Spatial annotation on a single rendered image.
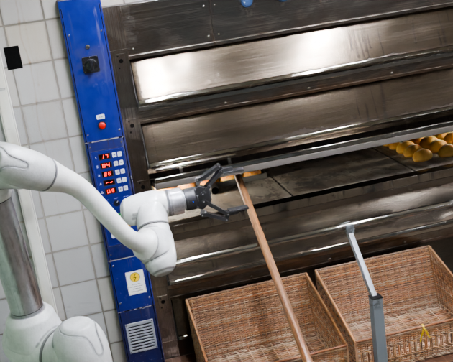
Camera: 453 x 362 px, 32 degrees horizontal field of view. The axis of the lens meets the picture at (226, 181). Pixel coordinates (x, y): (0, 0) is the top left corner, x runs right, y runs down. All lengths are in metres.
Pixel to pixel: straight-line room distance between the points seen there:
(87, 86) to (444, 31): 1.52
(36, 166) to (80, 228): 1.10
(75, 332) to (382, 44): 1.80
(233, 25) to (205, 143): 0.49
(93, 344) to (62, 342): 0.09
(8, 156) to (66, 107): 1.01
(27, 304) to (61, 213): 0.85
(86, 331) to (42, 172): 0.49
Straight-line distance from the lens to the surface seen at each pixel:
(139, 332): 3.43
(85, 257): 3.31
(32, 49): 3.11
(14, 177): 2.18
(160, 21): 3.16
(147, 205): 2.57
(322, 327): 3.44
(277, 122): 3.30
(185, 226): 3.32
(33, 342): 2.49
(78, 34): 3.08
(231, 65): 3.22
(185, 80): 3.17
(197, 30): 3.19
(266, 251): 2.94
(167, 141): 3.21
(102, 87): 3.11
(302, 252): 3.45
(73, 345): 2.36
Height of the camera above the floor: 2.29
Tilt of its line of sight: 17 degrees down
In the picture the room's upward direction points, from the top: 8 degrees counter-clockwise
